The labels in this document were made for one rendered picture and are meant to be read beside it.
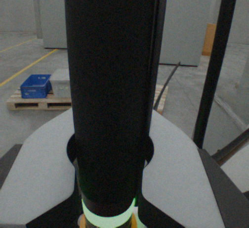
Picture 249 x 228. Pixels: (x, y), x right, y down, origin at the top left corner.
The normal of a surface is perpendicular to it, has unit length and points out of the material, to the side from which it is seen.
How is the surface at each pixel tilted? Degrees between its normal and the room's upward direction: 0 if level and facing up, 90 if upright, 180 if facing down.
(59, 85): 95
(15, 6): 90
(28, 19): 90
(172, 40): 90
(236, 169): 50
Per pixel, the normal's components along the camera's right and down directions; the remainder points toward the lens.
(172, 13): -0.01, 0.46
